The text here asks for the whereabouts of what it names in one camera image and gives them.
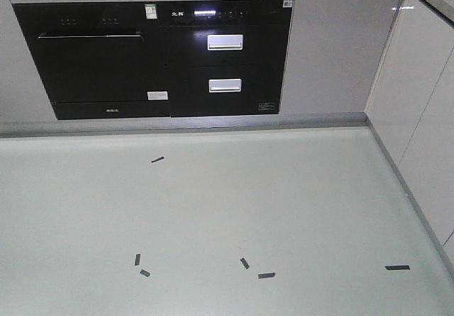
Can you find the black tape strip far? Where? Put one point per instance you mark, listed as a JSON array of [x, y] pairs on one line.
[[158, 159]]

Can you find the black built-in disinfection cabinet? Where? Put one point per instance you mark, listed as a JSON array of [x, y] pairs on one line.
[[184, 26]]

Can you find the white label sticker on dishwasher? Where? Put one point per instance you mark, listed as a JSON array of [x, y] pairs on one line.
[[157, 95]]

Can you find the black tape strip centre tilted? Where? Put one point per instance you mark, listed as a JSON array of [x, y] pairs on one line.
[[245, 263]]

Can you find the black tape strip centre flat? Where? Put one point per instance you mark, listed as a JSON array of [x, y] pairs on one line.
[[266, 275]]

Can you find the black tape strip left lower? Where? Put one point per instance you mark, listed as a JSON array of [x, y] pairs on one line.
[[144, 273]]

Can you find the grey cabinet door panel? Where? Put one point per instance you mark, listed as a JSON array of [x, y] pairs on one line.
[[334, 50]]

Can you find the green white energy label sticker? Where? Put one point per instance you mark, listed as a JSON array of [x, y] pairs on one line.
[[150, 11]]

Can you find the blue QR code sticker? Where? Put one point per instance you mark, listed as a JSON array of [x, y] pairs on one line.
[[287, 4]]

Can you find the white side cabinet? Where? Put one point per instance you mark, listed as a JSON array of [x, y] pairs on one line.
[[411, 109]]

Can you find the black tape strip right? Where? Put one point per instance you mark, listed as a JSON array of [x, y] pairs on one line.
[[397, 268]]

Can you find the lower silver drawer handle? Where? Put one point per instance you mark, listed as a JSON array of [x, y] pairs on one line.
[[225, 85]]

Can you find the silver drawer handle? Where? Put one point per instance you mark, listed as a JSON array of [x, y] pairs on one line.
[[225, 85], [224, 42]]

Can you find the upper silver drawer handle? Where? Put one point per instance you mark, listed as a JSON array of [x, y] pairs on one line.
[[224, 42]]

